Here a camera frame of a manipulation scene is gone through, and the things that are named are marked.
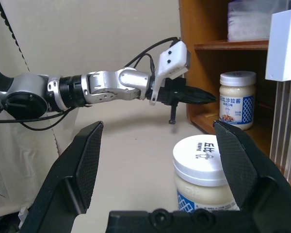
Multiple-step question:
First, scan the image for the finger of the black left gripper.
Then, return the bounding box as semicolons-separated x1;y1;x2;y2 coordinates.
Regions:
184;96;217;106
184;85;215;98

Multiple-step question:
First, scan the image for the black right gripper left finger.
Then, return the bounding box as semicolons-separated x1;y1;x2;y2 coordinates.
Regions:
19;120;105;233

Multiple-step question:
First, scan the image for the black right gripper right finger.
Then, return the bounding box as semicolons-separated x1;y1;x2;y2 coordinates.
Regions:
212;120;291;233

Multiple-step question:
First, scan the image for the white-lidded salad dressing jar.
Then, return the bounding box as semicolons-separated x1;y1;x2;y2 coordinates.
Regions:
219;71;257;131
172;134;242;214

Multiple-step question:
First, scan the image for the purple tissue pack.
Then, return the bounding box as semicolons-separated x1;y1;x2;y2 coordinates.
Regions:
227;0;291;41

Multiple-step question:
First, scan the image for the brown wooden shelf edge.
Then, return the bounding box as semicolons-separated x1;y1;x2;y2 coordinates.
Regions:
194;39;270;51

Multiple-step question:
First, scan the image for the wooden tabletop cabinet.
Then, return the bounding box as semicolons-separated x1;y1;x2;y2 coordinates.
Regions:
178;0;291;192

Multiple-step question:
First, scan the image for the ribbed clear sliding door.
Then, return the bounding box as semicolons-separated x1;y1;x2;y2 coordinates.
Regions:
269;79;291;187

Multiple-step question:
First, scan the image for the white box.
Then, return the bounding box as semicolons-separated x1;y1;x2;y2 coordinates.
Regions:
265;9;291;82

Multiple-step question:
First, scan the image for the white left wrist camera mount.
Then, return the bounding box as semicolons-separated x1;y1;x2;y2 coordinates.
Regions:
149;40;192;107

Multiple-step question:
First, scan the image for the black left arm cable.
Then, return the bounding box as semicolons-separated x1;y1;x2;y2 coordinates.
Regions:
0;36;181;131

